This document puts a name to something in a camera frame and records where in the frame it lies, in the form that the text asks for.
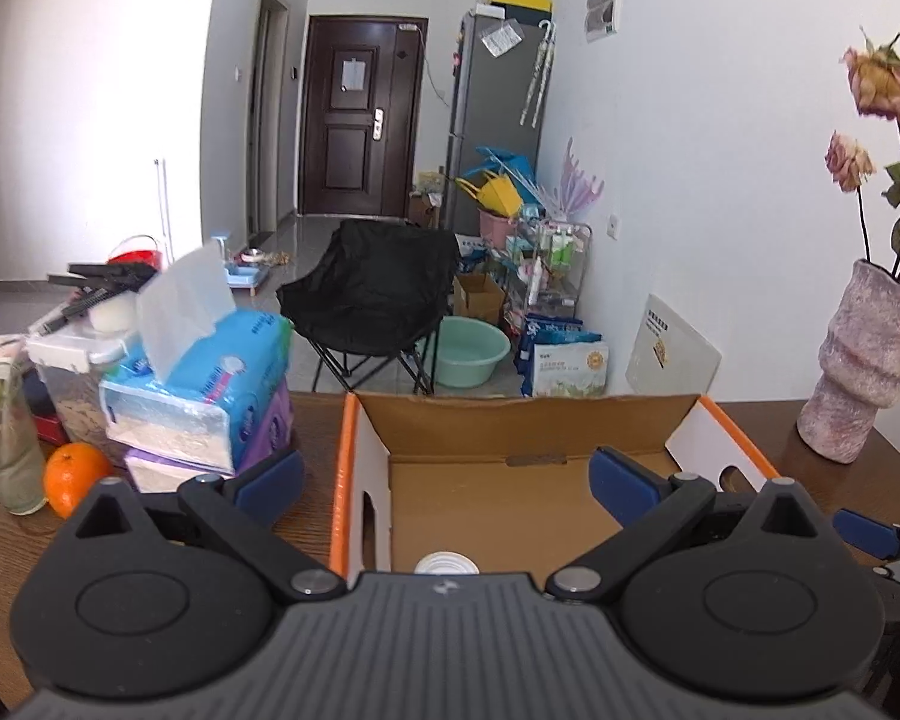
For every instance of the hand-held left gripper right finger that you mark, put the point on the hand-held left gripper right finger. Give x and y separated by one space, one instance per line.
621 486

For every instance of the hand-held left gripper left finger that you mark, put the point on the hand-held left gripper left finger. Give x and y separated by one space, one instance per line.
271 481

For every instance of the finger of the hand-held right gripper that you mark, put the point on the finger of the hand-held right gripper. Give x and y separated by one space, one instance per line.
864 532

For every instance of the red printed cardboard box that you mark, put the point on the red printed cardboard box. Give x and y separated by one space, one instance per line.
495 495

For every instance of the purple tissue pack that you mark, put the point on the purple tissue pack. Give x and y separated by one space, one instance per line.
268 435

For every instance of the blue tissue pack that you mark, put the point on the blue tissue pack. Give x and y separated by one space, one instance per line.
217 382

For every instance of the white printed bag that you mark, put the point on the white printed bag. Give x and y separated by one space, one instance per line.
570 375

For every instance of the white board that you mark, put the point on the white board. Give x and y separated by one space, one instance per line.
671 352

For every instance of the pink textured vase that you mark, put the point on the pink textured vase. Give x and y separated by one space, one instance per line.
859 367

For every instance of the blue printed bag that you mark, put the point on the blue printed bag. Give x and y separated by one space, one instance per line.
559 330

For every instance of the white round cap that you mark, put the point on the white round cap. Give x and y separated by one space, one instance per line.
445 563

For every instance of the orange fruit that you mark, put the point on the orange fruit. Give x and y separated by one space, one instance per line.
75 478

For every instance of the green plastic basin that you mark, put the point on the green plastic basin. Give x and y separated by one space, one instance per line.
469 356

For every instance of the blue pet bowl stand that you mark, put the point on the blue pet bowl stand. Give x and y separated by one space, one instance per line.
244 271

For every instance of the black folding chair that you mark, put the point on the black folding chair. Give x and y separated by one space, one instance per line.
375 292

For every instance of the clear plastic storage container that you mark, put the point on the clear plastic storage container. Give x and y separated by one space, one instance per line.
71 382

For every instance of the white bowl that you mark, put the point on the white bowl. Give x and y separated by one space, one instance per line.
114 313

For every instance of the metal rack cart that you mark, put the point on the metal rack cart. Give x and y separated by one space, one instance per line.
551 262

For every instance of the brown cardboard box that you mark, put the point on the brown cardboard box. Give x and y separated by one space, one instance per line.
478 300

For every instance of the black tool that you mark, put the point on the black tool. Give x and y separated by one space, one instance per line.
101 281

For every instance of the clear drinking glass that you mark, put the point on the clear drinking glass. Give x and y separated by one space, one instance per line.
7 457

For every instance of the red basket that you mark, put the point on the red basket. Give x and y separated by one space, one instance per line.
136 247

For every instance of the pink bucket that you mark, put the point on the pink bucket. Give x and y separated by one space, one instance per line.
497 229

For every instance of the white pole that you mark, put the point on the white pole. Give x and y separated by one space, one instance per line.
163 210

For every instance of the purple fan decoration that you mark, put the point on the purple fan decoration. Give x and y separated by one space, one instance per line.
579 184

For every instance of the blue plastic stool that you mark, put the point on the blue plastic stool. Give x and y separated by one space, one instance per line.
506 163

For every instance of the dark brown entrance door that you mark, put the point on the dark brown entrance door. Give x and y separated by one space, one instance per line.
360 135

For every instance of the grey refrigerator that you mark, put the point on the grey refrigerator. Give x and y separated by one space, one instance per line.
495 105

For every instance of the white paper notice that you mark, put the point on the white paper notice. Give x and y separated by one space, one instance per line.
352 73

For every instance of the white folded umbrella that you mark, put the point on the white folded umbrella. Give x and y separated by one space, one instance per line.
540 75

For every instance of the dried pink roses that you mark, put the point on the dried pink roses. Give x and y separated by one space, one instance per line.
881 82

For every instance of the clear plastic bag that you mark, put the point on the clear plastic bag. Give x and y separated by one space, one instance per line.
502 37

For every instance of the yellow black box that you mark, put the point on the yellow black box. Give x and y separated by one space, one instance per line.
523 6

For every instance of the wall socket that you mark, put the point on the wall socket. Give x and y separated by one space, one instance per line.
613 226

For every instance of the interior door frame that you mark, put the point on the interior door frame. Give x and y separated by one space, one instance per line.
266 112

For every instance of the wall panel cover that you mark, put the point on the wall panel cover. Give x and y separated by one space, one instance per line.
602 6

